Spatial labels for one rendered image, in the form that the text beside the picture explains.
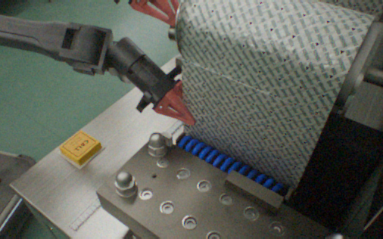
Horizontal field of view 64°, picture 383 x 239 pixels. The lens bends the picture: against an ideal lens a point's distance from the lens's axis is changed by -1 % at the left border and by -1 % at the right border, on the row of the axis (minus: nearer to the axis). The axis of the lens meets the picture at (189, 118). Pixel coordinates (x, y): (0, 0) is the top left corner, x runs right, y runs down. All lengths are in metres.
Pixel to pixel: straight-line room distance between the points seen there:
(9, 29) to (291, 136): 0.52
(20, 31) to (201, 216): 0.45
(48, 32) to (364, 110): 0.81
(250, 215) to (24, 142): 1.85
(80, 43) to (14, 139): 1.72
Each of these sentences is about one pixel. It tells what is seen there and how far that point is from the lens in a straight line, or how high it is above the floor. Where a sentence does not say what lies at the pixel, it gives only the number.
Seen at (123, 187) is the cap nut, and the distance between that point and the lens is 0.52.
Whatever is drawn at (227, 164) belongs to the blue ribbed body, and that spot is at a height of 1.04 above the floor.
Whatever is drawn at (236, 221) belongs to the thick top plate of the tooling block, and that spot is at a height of 1.03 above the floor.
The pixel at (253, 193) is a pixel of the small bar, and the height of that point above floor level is 1.05.
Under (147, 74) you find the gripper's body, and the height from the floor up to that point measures 1.15.
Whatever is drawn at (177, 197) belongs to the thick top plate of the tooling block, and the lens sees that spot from 0.53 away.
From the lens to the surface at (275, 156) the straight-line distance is 0.53.
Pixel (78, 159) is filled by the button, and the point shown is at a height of 0.92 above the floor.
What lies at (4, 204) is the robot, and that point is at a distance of 1.66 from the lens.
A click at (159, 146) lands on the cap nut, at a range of 0.56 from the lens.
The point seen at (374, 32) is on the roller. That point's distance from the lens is 0.43.
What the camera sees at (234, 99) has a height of 1.17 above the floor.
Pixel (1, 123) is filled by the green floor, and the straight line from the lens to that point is 2.43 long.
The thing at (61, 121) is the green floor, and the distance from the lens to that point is 2.26.
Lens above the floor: 1.49
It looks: 45 degrees down
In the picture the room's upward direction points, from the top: straight up
